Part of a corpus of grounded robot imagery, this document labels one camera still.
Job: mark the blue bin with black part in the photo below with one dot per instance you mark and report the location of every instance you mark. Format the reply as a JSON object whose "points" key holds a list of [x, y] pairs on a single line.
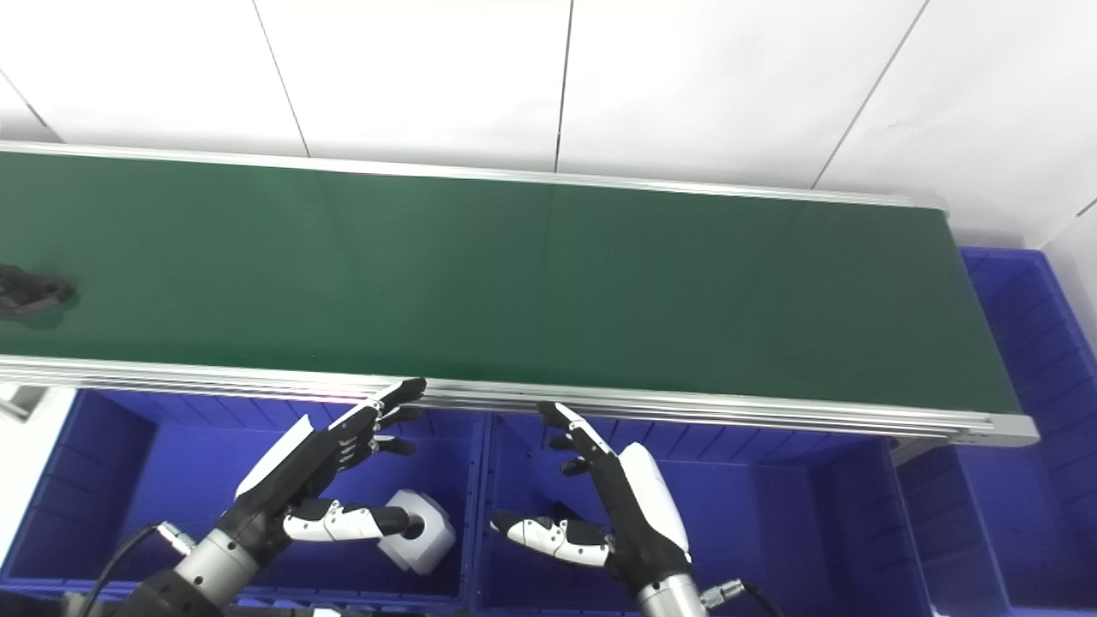
{"points": [[754, 523]]}

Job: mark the black bracket part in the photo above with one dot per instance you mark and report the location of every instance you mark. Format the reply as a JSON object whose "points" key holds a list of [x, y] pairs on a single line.
{"points": [[26, 291]]}

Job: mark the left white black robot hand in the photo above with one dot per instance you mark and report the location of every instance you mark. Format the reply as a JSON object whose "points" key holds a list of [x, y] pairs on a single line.
{"points": [[291, 480]]}

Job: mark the empty blue plastic bin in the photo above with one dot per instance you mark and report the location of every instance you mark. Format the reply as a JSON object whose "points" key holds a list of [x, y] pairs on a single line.
{"points": [[1041, 411]]}

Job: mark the white plastic part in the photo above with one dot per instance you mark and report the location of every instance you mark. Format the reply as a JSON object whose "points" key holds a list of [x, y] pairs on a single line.
{"points": [[431, 548]]}

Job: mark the green conveyor belt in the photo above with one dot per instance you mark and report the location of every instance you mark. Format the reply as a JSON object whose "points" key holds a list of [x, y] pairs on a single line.
{"points": [[514, 274]]}

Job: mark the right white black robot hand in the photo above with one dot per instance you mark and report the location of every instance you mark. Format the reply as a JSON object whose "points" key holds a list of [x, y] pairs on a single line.
{"points": [[643, 506]]}

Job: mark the aluminium conveyor leg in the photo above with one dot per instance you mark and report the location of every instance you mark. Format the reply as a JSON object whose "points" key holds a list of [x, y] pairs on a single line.
{"points": [[21, 401], [921, 450]]}

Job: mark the blue bin with white part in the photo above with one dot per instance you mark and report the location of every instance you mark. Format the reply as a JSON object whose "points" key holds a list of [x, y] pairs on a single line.
{"points": [[171, 480]]}

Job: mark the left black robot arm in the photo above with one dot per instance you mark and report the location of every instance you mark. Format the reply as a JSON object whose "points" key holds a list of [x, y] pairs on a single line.
{"points": [[163, 596]]}

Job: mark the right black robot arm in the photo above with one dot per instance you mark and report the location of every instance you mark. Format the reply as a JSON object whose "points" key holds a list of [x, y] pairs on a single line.
{"points": [[673, 600]]}

